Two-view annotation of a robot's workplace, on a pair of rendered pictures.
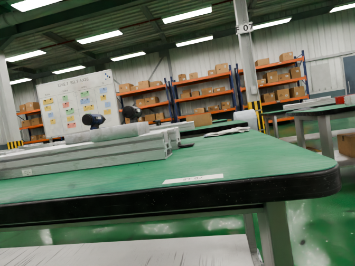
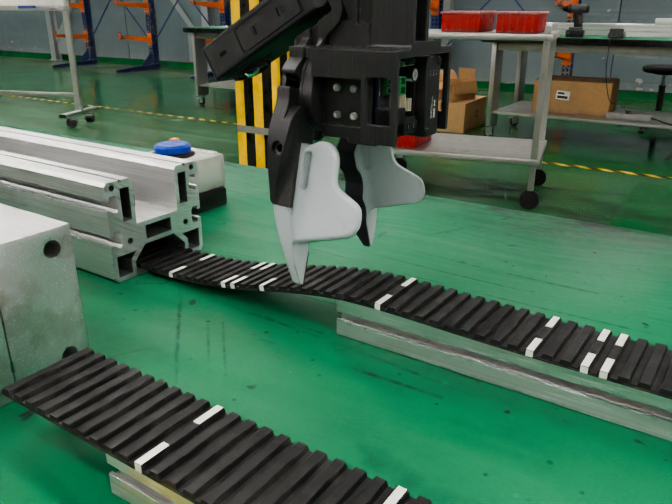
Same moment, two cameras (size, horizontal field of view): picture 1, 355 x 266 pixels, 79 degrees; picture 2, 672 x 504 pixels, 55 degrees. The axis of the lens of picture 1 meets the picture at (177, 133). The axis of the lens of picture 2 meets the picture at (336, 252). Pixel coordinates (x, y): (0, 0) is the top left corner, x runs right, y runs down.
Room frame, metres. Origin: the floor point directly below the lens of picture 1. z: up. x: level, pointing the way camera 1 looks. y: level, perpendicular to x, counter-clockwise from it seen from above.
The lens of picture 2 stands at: (1.28, 1.17, 1.00)
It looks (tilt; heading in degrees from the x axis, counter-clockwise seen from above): 21 degrees down; 203
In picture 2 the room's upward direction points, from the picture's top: straight up
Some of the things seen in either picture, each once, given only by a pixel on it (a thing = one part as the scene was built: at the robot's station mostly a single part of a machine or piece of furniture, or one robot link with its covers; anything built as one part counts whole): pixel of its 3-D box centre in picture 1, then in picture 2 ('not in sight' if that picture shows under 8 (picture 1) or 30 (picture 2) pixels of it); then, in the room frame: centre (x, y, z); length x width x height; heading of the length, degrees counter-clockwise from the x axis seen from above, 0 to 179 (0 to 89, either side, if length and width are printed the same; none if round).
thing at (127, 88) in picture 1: (145, 112); not in sight; (10.95, 1.42, 1.58); 2.83 x 0.98 x 3.15; 79
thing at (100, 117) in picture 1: (99, 133); not in sight; (1.19, 0.42, 0.89); 0.20 x 0.08 x 0.22; 170
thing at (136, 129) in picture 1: (122, 135); not in sight; (0.73, 0.19, 0.87); 0.16 x 0.11 x 0.07; 78
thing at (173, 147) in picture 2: not in sight; (172, 151); (0.70, 0.73, 0.84); 0.04 x 0.04 x 0.02
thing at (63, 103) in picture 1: (83, 131); not in sight; (3.91, 1.67, 0.97); 1.50 x 0.50 x 1.95; 79
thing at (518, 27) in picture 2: not in sight; (455, 99); (-2.30, 0.39, 0.50); 1.03 x 0.55 x 1.01; 91
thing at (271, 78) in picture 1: (270, 91); not in sight; (9.85, -4.47, 1.55); 2.83 x 0.98 x 3.10; 79
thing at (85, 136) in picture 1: (89, 139); not in sight; (0.96, 0.39, 0.87); 0.16 x 0.11 x 0.07; 78
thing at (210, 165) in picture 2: not in sight; (169, 181); (0.71, 0.73, 0.81); 0.10 x 0.08 x 0.06; 168
